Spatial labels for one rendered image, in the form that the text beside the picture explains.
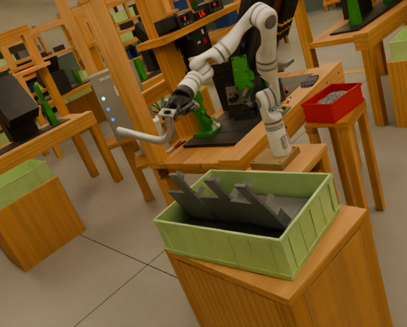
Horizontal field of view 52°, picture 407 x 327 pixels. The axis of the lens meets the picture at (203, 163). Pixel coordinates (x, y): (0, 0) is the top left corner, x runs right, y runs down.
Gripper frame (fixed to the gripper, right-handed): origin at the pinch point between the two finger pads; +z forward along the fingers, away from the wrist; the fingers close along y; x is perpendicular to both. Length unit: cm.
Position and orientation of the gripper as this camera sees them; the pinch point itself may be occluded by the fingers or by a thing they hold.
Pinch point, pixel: (169, 115)
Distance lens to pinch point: 146.5
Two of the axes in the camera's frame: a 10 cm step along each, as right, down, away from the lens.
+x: 0.9, 7.2, 6.9
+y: 9.3, 1.9, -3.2
